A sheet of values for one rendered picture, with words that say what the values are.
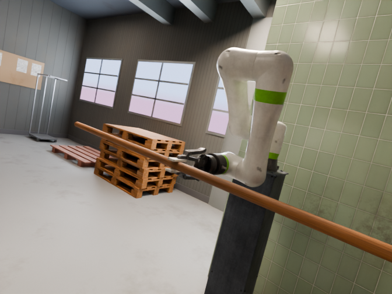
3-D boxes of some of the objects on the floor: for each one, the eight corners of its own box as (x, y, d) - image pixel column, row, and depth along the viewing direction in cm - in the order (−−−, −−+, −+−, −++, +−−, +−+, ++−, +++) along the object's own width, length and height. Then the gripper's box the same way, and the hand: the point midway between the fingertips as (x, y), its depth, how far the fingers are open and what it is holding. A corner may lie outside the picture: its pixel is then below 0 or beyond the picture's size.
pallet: (123, 167, 516) (123, 161, 515) (80, 168, 437) (81, 162, 436) (89, 151, 597) (90, 146, 596) (48, 149, 518) (49, 144, 517)
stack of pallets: (176, 192, 426) (187, 142, 416) (138, 199, 352) (150, 139, 342) (131, 171, 500) (140, 128, 490) (92, 173, 426) (101, 122, 416)
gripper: (221, 147, 92) (182, 143, 73) (213, 185, 93) (171, 191, 75) (207, 143, 96) (166, 139, 78) (199, 179, 98) (157, 184, 79)
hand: (176, 164), depth 79 cm, fingers closed on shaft, 3 cm apart
